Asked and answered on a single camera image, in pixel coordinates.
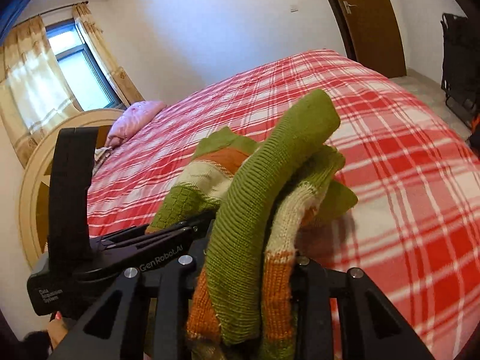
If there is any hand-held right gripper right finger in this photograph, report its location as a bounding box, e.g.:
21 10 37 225
290 257 436 360

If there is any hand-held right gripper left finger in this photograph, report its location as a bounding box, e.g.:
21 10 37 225
52 255 211 360

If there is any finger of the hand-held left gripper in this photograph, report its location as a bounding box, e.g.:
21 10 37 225
92 210 215 250

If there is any green orange knit sweater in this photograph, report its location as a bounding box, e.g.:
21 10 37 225
144 89 359 360

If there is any cream wooden headboard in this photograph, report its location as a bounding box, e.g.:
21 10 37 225
19 108 126 271

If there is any grey patterned pillow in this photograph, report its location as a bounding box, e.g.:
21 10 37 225
93 146 113 171

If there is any pink pillow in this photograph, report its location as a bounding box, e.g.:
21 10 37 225
107 100 167 147

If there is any yellow floral curtain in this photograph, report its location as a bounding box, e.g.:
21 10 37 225
0 15 84 167
72 3 145 107

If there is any window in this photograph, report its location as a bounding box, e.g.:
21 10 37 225
47 19 121 112

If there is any red plaid blanket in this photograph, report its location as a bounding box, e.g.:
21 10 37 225
84 49 480 360

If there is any curtain rod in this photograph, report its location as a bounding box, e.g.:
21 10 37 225
39 2 91 17

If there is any brown wooden door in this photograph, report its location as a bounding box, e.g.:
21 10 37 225
315 0 407 79

